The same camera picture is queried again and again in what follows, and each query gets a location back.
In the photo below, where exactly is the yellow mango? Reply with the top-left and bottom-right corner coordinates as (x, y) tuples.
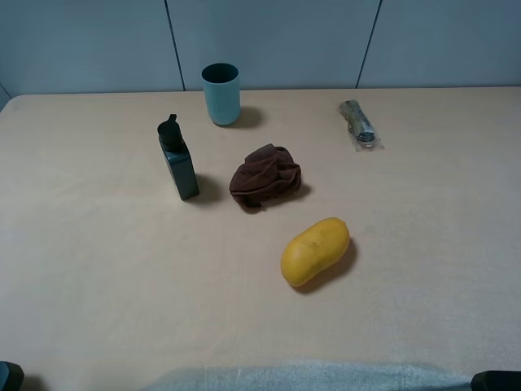
(280, 217), (350, 288)

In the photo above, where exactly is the crumpled brown cloth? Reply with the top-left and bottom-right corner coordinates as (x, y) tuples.
(229, 143), (302, 213)

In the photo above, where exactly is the dark green pump bottle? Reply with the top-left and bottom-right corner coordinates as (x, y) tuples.
(157, 114), (199, 200)

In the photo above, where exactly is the clear wrapped snack packet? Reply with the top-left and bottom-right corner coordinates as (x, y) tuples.
(339, 99), (383, 152)

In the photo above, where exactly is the light blue cup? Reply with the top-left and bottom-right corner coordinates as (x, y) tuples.
(201, 63), (241, 126)

